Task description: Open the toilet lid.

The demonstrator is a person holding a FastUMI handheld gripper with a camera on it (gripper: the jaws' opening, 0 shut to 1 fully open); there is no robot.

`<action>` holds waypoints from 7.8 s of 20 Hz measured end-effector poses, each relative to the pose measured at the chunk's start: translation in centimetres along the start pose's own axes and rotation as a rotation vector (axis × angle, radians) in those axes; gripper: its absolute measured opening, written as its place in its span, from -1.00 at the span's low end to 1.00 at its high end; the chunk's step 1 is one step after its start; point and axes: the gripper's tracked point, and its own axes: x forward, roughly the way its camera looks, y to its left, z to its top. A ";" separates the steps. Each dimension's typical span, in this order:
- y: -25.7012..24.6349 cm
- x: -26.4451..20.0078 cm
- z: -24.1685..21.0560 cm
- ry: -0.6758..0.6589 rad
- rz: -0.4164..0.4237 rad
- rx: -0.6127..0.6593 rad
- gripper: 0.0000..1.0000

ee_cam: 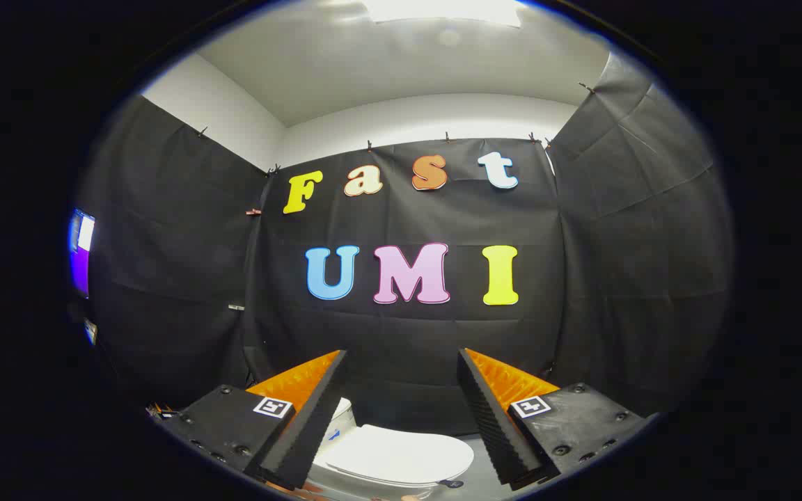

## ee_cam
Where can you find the ceiling light panel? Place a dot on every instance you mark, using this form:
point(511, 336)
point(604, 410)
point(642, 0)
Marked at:
point(443, 10)

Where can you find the black backdrop cloth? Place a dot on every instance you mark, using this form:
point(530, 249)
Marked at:
point(408, 334)

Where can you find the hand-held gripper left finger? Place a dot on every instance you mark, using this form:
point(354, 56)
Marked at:
point(310, 424)

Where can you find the glowing blue purple screen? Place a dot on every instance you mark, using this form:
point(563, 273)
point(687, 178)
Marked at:
point(81, 257)

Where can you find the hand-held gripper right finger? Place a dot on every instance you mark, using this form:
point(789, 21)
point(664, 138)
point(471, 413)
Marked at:
point(495, 424)

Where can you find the white toilet bowl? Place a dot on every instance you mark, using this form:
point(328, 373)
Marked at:
point(340, 416)

